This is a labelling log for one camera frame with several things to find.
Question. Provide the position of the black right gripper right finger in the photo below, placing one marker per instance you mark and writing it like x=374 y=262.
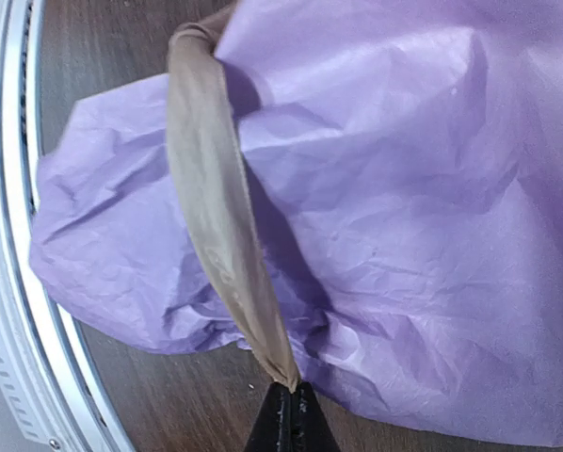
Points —
x=309 y=429

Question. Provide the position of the purple flower bouquet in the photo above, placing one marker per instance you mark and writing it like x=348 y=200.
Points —
x=405 y=170

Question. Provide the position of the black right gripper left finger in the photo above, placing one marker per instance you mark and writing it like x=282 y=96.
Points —
x=271 y=431

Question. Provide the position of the beige satin ribbon bow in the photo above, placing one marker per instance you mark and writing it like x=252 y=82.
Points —
x=209 y=174

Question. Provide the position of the white vented front rail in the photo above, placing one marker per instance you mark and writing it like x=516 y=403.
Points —
x=47 y=375

